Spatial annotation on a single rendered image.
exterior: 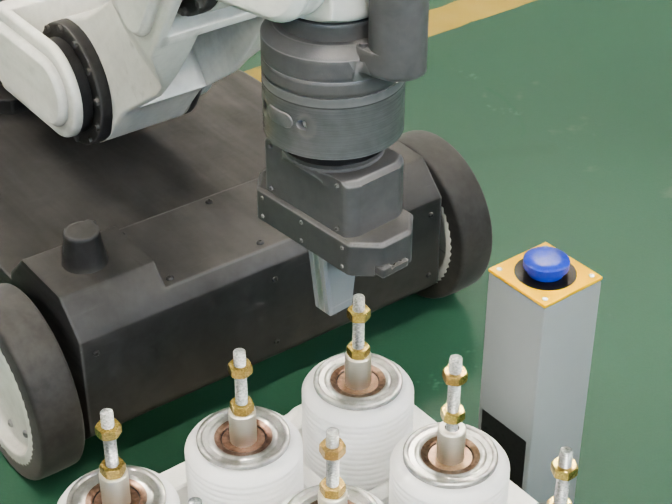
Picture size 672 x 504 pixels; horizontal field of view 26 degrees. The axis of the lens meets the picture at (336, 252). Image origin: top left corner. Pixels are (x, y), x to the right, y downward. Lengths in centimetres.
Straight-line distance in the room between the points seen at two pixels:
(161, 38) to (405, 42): 58
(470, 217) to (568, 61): 73
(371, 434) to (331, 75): 45
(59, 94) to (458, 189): 45
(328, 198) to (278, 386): 75
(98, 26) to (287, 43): 74
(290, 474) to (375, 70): 44
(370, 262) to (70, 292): 58
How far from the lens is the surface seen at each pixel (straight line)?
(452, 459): 116
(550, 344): 126
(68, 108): 162
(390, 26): 82
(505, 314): 128
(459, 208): 165
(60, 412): 143
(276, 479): 116
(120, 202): 165
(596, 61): 235
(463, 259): 167
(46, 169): 172
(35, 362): 142
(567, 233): 191
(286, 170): 92
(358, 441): 122
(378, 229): 91
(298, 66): 85
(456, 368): 111
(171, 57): 142
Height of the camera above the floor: 103
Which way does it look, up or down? 34 degrees down
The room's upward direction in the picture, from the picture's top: straight up
